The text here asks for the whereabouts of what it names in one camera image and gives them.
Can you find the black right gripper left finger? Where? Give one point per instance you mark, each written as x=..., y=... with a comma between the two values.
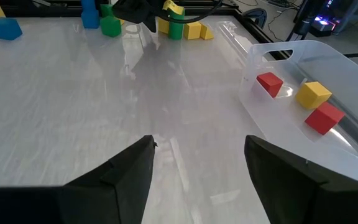
x=89, y=199

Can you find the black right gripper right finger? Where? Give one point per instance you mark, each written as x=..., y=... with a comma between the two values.
x=306, y=199

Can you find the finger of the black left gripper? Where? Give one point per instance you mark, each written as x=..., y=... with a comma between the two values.
x=153, y=25

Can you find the small yellow cube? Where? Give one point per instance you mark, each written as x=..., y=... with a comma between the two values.
x=163, y=26
x=192, y=31
x=312, y=95

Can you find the small green cube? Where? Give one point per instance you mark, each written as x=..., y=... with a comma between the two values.
x=106, y=11

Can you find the green block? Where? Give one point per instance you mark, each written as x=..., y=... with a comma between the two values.
x=110, y=27

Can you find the blue cylinder block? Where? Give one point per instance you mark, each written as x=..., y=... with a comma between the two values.
x=91, y=19

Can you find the small blue cube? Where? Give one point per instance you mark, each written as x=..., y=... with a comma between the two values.
x=5, y=29
x=88, y=4

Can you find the yellow triangular block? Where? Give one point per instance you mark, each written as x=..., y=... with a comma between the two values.
x=207, y=34

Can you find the small red cube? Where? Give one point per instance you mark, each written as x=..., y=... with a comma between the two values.
x=324, y=118
x=269, y=83

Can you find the clear plastic bin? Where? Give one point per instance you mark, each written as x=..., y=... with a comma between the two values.
x=278, y=124

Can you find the black stand base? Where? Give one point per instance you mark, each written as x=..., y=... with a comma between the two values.
x=256, y=14

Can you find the computer with blue lights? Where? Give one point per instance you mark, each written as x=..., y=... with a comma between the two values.
x=322, y=26

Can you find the black aluminium table frame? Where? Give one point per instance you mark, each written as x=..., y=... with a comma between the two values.
x=57, y=12

